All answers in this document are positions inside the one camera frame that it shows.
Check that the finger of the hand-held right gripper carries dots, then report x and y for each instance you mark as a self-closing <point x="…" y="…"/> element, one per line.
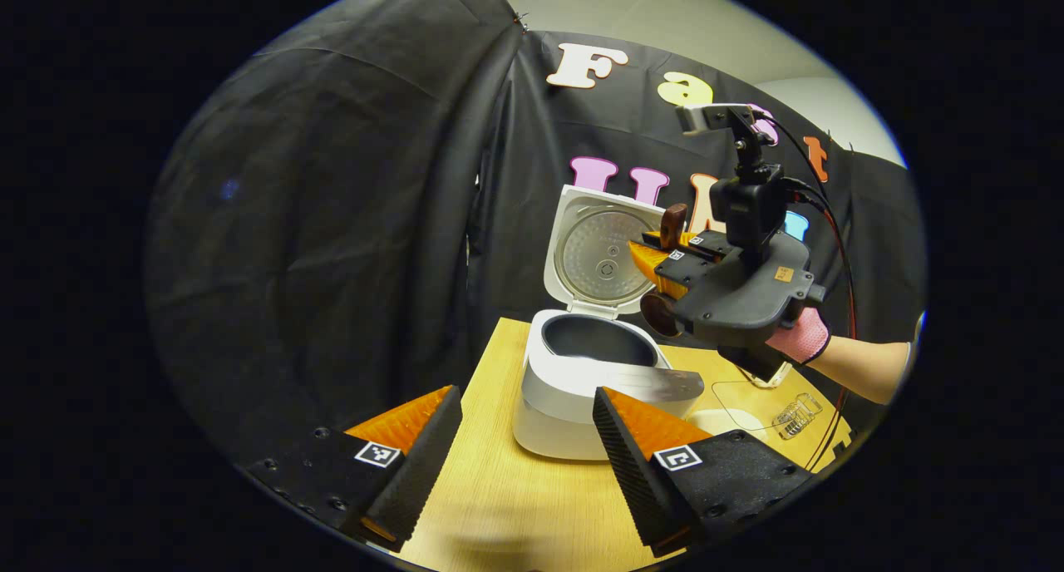
<point x="665" y="273"/>
<point x="698" y="246"/>

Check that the white rice cooker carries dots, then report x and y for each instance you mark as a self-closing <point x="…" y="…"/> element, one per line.
<point x="557" y="397"/>

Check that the metal backdrop clip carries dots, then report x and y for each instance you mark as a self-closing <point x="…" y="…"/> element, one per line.
<point x="521" y="20"/>

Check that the black backdrop cloth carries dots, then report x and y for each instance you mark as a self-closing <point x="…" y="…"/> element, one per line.
<point x="316" y="223"/>

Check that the white toaster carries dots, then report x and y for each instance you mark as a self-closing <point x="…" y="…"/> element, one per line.
<point x="773" y="378"/>

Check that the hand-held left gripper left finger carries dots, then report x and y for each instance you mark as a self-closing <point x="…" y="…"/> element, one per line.
<point x="416" y="480"/>

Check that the brown wooden spoon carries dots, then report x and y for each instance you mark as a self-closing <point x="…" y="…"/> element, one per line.
<point x="661" y="314"/>

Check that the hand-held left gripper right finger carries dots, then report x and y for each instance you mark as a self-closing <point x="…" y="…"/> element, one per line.
<point x="636" y="480"/>

